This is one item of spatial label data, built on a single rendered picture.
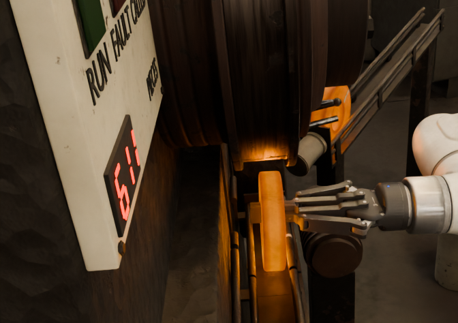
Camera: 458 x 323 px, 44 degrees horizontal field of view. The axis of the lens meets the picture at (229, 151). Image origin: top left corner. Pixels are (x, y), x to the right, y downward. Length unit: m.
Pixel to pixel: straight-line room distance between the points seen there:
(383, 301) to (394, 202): 0.99
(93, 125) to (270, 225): 0.54
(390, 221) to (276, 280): 0.20
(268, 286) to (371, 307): 0.94
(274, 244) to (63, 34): 0.60
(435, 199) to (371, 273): 1.07
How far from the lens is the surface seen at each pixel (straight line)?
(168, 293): 0.60
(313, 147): 1.21
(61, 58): 0.28
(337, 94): 1.28
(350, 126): 1.35
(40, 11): 0.28
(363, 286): 1.89
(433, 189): 0.89
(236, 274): 0.78
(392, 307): 1.83
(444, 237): 1.81
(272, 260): 0.85
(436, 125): 1.06
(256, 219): 0.89
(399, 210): 0.88
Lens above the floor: 1.27
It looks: 29 degrees down
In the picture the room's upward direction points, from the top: 7 degrees counter-clockwise
